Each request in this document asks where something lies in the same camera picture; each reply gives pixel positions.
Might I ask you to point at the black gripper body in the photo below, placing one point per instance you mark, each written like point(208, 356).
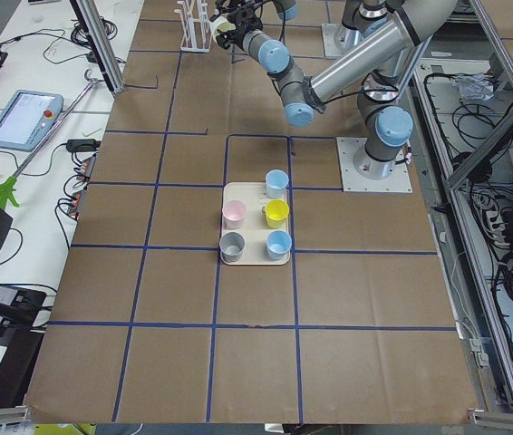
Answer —
point(239, 22)

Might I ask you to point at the white plastic cup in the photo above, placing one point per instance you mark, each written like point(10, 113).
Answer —
point(222, 31)

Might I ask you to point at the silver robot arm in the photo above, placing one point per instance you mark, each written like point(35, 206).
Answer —
point(384, 40)
point(389, 126)

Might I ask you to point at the light blue cup far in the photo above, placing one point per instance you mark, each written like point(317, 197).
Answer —
point(276, 183)

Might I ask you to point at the light blue cup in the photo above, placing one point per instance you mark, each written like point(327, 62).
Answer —
point(276, 183)
point(278, 244)

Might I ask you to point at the pink plastic cup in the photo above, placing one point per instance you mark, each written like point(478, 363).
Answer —
point(234, 213)

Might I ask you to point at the yellow plastic cup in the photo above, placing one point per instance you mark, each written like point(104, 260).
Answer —
point(276, 213)

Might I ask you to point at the grey plastic cup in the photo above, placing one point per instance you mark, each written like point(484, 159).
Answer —
point(231, 245)

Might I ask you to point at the light blue cup near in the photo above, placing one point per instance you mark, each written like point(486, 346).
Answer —
point(278, 244)

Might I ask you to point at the cream plastic tray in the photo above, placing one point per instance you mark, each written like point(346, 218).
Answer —
point(254, 230)

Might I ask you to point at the blue teach pendant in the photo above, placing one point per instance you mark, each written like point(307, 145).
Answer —
point(27, 118)

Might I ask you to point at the white wire cup rack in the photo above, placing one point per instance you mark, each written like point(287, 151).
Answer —
point(193, 17)

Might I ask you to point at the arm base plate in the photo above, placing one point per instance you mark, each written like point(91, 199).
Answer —
point(333, 41)
point(361, 174)

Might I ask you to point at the aluminium frame post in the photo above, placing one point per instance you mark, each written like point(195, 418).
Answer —
point(90, 21)

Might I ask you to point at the green handled reacher grabber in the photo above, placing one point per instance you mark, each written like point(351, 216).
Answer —
point(7, 187)

